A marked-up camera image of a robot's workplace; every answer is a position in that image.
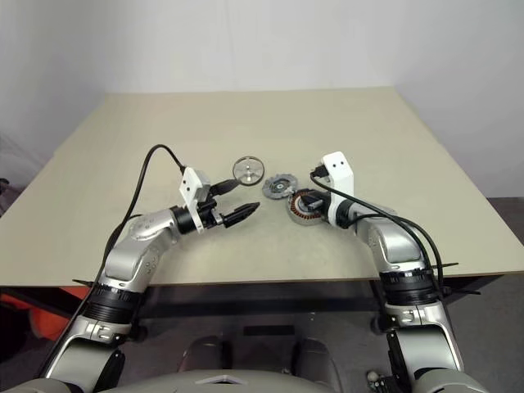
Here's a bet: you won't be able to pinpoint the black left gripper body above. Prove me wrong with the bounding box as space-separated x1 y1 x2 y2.
196 185 226 232

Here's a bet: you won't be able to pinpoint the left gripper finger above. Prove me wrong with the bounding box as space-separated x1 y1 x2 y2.
209 178 239 197
222 201 262 228

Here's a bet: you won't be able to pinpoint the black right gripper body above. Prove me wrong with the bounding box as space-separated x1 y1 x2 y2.
306 191 332 220

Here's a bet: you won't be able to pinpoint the silver motor housing copper windings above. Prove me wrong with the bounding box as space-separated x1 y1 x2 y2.
286 187 331 225

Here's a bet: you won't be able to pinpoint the silver spoked rotor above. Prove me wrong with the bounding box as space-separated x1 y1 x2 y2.
232 156 264 184

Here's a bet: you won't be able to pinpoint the black rectangular plate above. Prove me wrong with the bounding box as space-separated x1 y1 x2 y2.
243 325 296 339

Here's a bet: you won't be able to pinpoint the dark grey rounded hump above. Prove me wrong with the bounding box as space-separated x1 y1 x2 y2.
294 337 343 372
182 335 233 372

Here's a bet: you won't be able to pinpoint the silver robot torso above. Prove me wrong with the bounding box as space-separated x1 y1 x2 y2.
24 359 492 393

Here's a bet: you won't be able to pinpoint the orange object under table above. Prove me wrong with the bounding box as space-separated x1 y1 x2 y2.
0 286 79 341

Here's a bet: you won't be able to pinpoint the dark background object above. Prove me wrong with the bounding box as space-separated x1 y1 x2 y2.
0 175 11 214

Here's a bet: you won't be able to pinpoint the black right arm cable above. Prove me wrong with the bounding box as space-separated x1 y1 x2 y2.
309 163 451 300

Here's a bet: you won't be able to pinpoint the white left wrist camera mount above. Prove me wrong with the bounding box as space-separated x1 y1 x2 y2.
178 165 213 236

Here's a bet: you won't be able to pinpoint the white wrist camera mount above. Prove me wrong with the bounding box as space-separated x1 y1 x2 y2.
178 165 213 236
322 151 356 227

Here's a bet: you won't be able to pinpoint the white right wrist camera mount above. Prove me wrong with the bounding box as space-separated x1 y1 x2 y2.
322 151 356 227

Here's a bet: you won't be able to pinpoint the black table frame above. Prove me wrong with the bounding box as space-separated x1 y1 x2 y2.
0 272 524 324

